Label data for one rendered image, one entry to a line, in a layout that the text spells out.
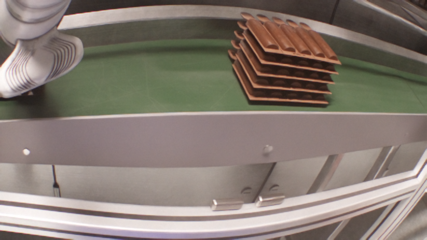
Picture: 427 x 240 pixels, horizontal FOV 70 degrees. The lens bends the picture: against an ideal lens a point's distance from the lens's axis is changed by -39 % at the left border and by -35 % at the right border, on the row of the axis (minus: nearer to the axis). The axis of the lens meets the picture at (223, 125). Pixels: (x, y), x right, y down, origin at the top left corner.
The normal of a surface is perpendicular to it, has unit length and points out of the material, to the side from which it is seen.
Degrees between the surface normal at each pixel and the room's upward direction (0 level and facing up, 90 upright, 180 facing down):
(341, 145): 90
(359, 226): 0
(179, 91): 2
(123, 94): 2
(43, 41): 46
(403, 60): 90
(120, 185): 90
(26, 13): 128
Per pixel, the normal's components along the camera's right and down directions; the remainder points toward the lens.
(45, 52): 0.60, -0.15
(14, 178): 0.29, 0.68
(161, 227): 0.27, -0.74
